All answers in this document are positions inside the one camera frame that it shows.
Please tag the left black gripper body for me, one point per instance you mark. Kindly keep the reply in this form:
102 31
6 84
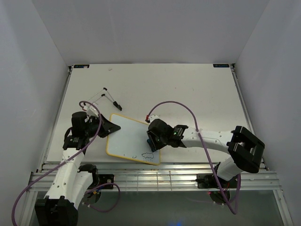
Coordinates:
93 128

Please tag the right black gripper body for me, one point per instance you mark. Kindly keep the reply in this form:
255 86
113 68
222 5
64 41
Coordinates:
157 143

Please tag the yellow framed whiteboard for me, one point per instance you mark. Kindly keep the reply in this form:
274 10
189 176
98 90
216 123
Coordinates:
130 142

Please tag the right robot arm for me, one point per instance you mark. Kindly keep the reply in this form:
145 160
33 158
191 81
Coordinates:
245 149

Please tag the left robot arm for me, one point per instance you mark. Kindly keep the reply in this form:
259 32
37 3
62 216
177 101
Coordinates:
74 180

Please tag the left blue table label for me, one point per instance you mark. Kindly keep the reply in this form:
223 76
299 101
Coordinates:
81 66

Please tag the blue table label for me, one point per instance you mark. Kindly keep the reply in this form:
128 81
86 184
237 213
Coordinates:
81 66
221 65

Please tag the right blue table label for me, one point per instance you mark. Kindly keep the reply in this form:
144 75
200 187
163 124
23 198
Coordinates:
221 65

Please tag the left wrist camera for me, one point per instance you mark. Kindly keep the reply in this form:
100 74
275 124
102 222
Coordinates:
90 110

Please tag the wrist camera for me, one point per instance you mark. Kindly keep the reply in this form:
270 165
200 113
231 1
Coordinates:
90 110
151 118

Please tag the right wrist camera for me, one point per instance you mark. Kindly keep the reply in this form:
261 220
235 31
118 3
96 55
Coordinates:
151 118

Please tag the black wire whiteboard stand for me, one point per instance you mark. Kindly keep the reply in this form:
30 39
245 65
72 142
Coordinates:
105 93

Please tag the aluminium rail frame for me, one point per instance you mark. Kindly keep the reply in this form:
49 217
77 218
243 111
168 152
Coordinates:
181 177

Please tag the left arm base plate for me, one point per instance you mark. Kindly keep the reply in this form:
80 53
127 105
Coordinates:
105 179

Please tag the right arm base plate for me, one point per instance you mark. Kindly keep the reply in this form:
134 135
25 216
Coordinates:
208 181

